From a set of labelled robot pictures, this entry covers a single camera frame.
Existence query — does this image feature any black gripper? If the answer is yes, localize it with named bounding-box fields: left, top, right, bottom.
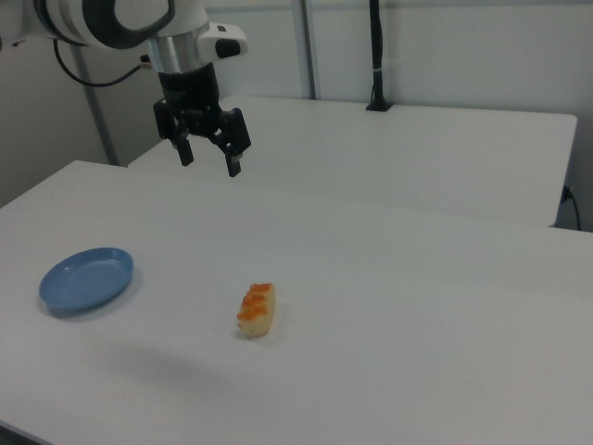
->
left=153, top=61, right=253, bottom=178

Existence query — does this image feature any bread roll with orange glaze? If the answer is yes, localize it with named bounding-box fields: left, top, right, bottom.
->
left=235, top=281, right=278, bottom=340

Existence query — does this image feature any blue round plate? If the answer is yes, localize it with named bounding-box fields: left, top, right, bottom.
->
left=38, top=247, right=135, bottom=317

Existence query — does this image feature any white side table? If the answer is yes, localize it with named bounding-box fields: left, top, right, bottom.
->
left=127, top=95, right=579, bottom=228

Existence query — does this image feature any grey metal partition post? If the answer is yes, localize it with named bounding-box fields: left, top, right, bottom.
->
left=69, top=44, right=120, bottom=167
left=299, top=0, right=322, bottom=100

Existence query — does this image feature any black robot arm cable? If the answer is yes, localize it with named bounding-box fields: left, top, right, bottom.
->
left=53, top=36, right=154, bottom=88

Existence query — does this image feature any black camera pole with clamp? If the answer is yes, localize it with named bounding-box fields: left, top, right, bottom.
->
left=365, top=0, right=394, bottom=112

